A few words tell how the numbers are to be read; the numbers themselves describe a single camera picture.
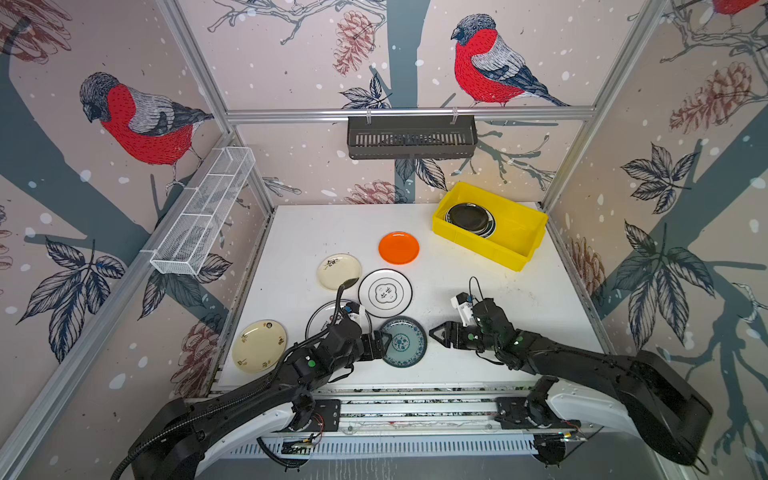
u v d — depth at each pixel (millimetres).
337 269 1029
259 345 867
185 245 710
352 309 750
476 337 713
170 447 408
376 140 1067
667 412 414
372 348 714
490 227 1102
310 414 659
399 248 1074
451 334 738
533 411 663
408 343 856
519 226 1127
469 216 1165
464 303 778
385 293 954
